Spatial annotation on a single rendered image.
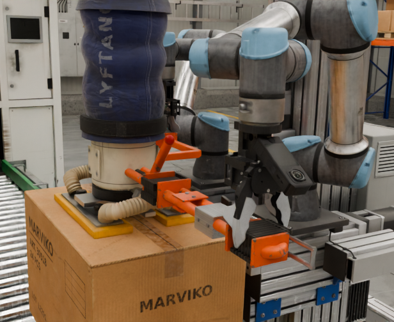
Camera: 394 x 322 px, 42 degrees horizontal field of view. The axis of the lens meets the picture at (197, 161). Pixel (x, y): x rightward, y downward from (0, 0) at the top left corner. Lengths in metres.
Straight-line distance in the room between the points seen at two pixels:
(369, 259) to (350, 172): 0.27
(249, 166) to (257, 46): 0.19
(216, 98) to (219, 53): 11.07
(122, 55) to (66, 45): 9.26
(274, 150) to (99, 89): 0.58
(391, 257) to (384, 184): 0.38
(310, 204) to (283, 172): 0.72
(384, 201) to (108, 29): 1.16
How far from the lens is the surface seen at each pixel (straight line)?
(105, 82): 1.29
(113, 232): 1.26
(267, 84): 0.83
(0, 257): 2.59
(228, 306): 1.34
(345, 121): 1.38
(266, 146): 0.84
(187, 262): 1.22
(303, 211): 1.51
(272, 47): 0.83
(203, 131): 1.88
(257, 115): 0.83
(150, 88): 1.30
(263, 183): 0.86
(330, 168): 1.45
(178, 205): 1.08
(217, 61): 0.97
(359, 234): 1.69
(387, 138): 1.90
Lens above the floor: 1.54
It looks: 13 degrees down
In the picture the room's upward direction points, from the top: 1 degrees clockwise
